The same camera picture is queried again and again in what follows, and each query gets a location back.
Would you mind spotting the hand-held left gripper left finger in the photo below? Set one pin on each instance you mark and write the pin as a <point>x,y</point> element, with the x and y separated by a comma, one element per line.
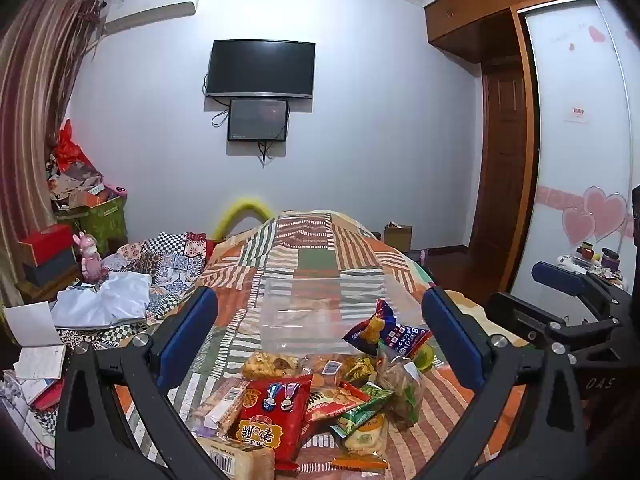
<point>187,330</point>

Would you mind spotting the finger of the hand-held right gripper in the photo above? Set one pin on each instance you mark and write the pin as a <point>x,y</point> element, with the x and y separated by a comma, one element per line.
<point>520,317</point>
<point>557,276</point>

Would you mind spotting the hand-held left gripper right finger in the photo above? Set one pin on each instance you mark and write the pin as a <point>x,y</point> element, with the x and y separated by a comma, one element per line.
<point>450,335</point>

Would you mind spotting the blue snack packet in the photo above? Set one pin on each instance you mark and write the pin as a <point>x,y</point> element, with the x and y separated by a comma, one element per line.
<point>395,337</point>

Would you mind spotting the clear peanut snack packet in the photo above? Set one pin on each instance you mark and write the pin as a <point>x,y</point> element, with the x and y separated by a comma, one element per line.
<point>267,365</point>

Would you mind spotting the clear plastic storage box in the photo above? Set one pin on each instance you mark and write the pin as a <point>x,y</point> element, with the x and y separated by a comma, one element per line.
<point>300,310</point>

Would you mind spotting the red noodle snack packet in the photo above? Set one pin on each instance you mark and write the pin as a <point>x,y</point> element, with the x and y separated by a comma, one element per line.
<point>265,420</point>

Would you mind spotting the white sticker-covered case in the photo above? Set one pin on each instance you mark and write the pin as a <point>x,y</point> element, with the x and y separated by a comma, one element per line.
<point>567,262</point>

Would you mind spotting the small green round snack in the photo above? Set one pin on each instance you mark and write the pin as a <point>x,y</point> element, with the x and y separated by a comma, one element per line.
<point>425,357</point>

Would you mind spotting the checkered patchwork quilt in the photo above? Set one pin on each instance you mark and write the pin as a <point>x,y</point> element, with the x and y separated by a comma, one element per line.
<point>175,265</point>

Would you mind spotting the clear bag of biscuits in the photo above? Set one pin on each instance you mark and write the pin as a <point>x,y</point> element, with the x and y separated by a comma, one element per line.
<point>400,390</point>

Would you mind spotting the white cloth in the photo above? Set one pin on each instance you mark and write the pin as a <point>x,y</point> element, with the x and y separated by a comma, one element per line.
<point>110,300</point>

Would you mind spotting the small yellow-green snack packet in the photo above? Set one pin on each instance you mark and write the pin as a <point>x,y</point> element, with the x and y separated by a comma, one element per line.
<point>360,370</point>

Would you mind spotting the brown cardboard box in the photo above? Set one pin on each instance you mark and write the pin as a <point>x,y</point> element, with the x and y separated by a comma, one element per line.
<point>397,237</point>

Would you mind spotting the white sliding wardrobe door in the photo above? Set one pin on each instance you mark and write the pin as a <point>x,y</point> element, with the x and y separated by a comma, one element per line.
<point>575,160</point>

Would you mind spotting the pink bunny toy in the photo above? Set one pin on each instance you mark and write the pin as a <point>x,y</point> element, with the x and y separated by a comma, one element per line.
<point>90,260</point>

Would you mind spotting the clear packet with barcode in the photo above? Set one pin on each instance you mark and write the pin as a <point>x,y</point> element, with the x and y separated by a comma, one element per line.
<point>330,370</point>

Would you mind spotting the brown wooden door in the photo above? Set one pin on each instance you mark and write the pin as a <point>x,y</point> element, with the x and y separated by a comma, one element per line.
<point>502,160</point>

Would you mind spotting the green cardboard box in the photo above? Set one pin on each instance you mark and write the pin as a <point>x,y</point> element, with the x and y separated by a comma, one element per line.
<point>105,225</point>

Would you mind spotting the yellow foam tube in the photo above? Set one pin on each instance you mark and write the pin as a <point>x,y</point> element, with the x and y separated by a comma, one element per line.
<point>242,205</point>

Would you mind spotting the pale cracker packet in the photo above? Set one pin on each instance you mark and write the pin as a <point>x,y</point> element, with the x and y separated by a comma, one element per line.
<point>362,442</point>

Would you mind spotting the white bread packet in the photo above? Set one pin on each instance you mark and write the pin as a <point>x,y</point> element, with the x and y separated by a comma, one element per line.
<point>240,460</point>

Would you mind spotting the orange-red snack packet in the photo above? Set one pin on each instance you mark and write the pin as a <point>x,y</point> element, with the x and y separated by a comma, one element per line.
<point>325,402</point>

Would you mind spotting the patchwork striped blanket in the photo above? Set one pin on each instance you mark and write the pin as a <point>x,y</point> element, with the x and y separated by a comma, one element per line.
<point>310,245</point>

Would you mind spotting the grey box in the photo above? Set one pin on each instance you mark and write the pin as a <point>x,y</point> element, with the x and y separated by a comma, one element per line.
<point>50,270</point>

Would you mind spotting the red book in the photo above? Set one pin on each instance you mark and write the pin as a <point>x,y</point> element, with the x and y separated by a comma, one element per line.
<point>47,395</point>

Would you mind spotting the open white notebook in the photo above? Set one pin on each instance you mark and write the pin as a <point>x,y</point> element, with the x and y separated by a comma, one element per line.
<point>32,325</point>

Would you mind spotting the red label notice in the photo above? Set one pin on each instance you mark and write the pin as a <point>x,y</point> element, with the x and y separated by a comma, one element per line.
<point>576,113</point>

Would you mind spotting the red box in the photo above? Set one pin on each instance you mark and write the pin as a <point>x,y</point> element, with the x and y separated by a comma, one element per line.
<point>45,245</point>

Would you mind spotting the pile of papers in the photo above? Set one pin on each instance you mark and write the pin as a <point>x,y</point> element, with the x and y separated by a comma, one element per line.
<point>75,182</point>

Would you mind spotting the red plastic bag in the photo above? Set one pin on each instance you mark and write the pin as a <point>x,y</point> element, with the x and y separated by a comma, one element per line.
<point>70,147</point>

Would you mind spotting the wooden overhead cabinet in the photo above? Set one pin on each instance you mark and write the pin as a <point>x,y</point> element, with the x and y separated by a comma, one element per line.
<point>475,10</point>

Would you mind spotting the striped brown curtain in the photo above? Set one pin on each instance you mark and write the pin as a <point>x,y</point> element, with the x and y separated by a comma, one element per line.
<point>30,85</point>

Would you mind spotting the white air conditioner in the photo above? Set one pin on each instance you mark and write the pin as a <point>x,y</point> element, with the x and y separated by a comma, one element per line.
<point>150,5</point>

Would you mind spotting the small black wall monitor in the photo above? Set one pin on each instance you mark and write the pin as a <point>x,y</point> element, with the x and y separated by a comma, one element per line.
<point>257,120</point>

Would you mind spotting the black wall television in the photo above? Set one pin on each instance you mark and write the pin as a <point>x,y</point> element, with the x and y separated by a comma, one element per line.
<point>260,67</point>

